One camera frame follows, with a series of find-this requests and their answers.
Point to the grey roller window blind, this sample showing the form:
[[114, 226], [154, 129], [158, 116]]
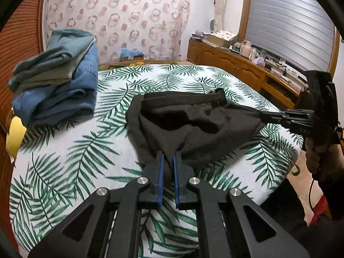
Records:
[[300, 31]]

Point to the folded grey-green pants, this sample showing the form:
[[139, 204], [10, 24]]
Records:
[[55, 65]]

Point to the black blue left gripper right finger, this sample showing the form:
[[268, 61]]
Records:
[[185, 199]]

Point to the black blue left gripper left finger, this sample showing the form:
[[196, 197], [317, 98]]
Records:
[[152, 197]]

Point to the folded blue denim jeans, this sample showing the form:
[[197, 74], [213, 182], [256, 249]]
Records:
[[52, 104]]

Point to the yellow pillow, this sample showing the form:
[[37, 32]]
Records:
[[14, 137]]

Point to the cardboard box on cabinet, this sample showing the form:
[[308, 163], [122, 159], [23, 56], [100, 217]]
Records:
[[222, 38]]

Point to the pink patterned curtain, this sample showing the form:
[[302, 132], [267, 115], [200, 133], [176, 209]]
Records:
[[151, 27]]

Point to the pink thermos jug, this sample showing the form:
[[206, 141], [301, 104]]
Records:
[[245, 49]]

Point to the wooden slatted headboard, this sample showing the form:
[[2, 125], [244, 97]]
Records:
[[21, 37]]

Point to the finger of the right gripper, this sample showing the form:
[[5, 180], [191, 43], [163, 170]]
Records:
[[273, 116], [281, 122]]

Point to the person's right hand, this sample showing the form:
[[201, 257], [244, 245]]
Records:
[[323, 161]]

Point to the blue item in box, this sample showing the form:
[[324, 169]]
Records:
[[131, 55]]

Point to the wooden sideboard cabinet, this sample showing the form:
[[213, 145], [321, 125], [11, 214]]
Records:
[[259, 78]]

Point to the leaf print bed sheet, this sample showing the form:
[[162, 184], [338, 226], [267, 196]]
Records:
[[57, 167]]

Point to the floral floor mat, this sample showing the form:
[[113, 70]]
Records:
[[115, 65]]

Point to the black pants with white logo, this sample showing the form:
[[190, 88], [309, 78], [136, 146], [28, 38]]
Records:
[[201, 127]]

